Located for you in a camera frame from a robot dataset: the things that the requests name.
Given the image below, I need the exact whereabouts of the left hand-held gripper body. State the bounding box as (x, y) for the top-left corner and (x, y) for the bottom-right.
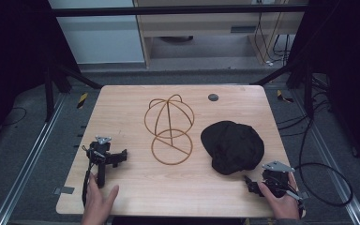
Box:
(86, 135), (115, 189)

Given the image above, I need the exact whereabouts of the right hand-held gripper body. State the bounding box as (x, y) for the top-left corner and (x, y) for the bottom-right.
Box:
(261, 160), (304, 202)

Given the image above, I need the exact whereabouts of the black cap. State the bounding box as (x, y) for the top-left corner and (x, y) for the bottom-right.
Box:
(200, 120), (266, 176)

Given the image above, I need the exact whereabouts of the brown wire hat stand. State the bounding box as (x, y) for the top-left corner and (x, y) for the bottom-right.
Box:
(143, 94), (196, 166)

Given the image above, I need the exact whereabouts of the person's right hand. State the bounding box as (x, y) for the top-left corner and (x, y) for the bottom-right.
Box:
(257, 172), (301, 220)

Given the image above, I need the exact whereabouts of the person's left hand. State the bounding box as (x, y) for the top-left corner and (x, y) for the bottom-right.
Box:
(81, 172), (120, 225)

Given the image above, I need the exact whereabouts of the grey tape patch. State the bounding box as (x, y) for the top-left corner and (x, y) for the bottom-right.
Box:
(52, 185), (76, 196)

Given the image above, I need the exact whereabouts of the yellow black striped tape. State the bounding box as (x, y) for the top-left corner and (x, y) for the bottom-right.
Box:
(76, 92), (89, 110)
(276, 89), (294, 104)

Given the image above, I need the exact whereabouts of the black metal stand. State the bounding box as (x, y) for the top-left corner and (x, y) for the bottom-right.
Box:
(248, 57), (315, 120)
(42, 57), (103, 124)

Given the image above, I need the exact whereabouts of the white cabinet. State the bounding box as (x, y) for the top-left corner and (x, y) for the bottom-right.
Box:
(47, 0), (146, 66)

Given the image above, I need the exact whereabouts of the black curtain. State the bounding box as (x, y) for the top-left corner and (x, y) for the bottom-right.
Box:
(0, 0), (83, 148)
(285, 0), (360, 174)

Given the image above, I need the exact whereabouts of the black looped gripper cable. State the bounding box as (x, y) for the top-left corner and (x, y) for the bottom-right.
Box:
(292, 117), (354, 208)

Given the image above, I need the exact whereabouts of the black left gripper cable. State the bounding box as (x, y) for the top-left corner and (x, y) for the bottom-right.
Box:
(81, 144), (92, 208)

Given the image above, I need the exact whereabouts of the metal floor rail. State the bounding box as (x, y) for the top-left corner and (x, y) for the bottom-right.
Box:
(290, 88), (360, 225)
(0, 93), (68, 225)

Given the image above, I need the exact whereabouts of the thin black floor cable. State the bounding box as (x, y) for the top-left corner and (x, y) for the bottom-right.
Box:
(0, 106), (28, 128)

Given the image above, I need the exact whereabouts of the bundle of hanging desk cables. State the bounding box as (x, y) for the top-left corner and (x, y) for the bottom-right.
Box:
(253, 11), (293, 68)

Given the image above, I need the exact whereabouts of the black horizontal frame bar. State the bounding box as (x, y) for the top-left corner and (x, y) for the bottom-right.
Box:
(51, 4), (309, 18)

